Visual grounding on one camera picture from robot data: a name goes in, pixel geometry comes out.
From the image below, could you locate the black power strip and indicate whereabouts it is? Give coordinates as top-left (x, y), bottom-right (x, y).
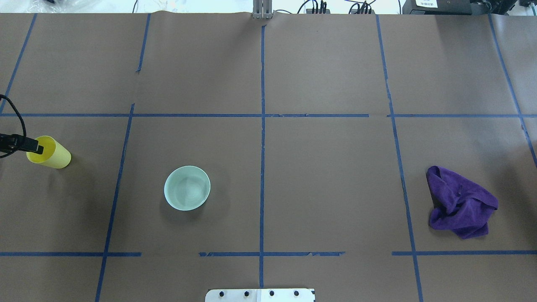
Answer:
top-left (317, 5), bottom-right (375, 15)

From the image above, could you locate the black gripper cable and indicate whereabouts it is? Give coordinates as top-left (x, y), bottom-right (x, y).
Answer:
top-left (0, 95), bottom-right (27, 159)

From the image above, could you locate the mint green bowl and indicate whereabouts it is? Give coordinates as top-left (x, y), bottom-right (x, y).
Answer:
top-left (164, 166), bottom-right (211, 211)

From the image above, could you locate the purple cloth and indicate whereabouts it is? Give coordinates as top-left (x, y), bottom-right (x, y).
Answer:
top-left (426, 166), bottom-right (499, 240)

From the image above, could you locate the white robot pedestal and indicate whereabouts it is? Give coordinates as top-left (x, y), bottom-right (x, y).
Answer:
top-left (205, 288), bottom-right (316, 302)

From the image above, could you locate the aluminium frame post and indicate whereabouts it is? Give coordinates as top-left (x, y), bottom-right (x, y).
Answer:
top-left (252, 0), bottom-right (274, 20)

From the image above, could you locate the black computer box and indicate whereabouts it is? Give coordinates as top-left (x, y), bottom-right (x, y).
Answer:
top-left (401, 0), bottom-right (499, 16)

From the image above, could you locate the yellow plastic cup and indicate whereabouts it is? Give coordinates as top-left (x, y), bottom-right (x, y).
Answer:
top-left (26, 135), bottom-right (72, 169)

